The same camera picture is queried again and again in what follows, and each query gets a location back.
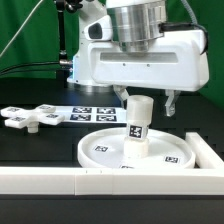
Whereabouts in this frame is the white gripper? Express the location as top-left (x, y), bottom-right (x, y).
top-left (88, 29), bottom-right (209, 117)

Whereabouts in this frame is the white round table top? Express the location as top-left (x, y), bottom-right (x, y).
top-left (77, 128), bottom-right (195, 170)

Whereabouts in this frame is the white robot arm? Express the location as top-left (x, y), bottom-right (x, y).
top-left (68, 0), bottom-right (209, 116)

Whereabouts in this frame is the white marker sheet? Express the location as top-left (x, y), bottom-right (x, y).
top-left (56, 106), bottom-right (126, 124)

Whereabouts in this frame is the white L-shaped fence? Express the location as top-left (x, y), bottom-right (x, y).
top-left (0, 132), bottom-right (224, 195)

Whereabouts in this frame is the white cross-shaped table base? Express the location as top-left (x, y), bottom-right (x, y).
top-left (0, 104), bottom-right (65, 134)

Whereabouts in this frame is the black camera stand pole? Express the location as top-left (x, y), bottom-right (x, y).
top-left (53, 0), bottom-right (83, 79)

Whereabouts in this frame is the grey cable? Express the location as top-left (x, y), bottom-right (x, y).
top-left (0, 0), bottom-right (45, 58)

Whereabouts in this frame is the black cable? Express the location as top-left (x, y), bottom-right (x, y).
top-left (0, 60), bottom-right (73, 77)

